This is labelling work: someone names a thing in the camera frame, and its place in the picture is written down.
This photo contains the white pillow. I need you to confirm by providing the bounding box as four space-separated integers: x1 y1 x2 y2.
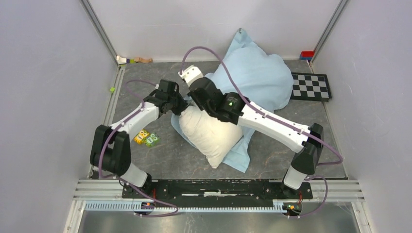
178 105 243 168

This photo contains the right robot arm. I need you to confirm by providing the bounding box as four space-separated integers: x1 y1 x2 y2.
184 76 323 198

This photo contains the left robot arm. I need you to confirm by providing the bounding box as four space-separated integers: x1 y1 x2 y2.
89 79 188 198

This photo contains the green toy block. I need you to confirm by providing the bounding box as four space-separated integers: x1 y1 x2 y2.
145 133 160 147

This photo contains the yellow toy block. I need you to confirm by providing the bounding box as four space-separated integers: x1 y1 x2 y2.
133 129 150 144

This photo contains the wooden toy figure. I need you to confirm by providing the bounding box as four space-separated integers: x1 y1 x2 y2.
134 57 153 64

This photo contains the white beige corner toy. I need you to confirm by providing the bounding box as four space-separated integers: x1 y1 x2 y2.
116 55 128 66

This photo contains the black white checkerboard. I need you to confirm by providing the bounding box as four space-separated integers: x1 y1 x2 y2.
290 72 332 102

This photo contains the red blue block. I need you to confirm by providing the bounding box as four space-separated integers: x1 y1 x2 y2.
299 50 314 61

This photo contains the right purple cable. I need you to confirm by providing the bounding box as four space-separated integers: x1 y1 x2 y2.
179 46 344 219

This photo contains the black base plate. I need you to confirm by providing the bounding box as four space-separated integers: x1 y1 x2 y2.
142 179 313 209

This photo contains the light blue toothed rail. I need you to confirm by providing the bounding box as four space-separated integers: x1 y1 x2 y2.
85 200 286 214

